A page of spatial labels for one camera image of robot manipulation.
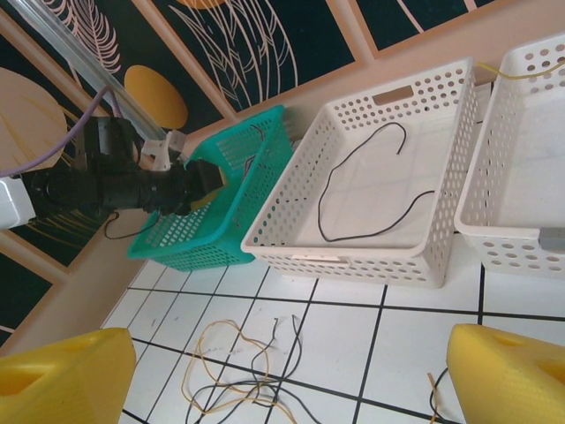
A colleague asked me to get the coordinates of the white basket with grey label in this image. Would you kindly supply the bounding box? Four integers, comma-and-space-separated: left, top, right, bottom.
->
454, 34, 565, 280

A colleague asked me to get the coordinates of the aluminium frame post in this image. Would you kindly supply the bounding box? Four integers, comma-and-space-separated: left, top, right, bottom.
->
8, 0, 167, 140

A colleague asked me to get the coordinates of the teal plastic basket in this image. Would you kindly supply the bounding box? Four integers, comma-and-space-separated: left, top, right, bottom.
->
126, 104, 295, 273

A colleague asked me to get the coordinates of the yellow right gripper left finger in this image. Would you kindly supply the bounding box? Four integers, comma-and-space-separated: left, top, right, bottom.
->
0, 327, 137, 424

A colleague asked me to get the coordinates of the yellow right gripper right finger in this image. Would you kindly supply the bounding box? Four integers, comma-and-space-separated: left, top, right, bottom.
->
448, 323, 565, 424

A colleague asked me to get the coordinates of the yellow wire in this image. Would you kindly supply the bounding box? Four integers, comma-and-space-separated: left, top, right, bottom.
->
475, 59, 565, 83
181, 319, 295, 419

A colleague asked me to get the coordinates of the black wire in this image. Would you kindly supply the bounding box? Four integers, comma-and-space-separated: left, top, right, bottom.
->
227, 317, 321, 424
185, 314, 305, 424
317, 123, 436, 243
426, 365, 450, 424

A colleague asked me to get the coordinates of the white basket with handle slot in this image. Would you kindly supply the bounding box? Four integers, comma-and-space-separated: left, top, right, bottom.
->
240, 56, 480, 291

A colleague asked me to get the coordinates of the red wire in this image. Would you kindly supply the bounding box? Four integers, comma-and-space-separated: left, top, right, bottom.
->
244, 124, 268, 174

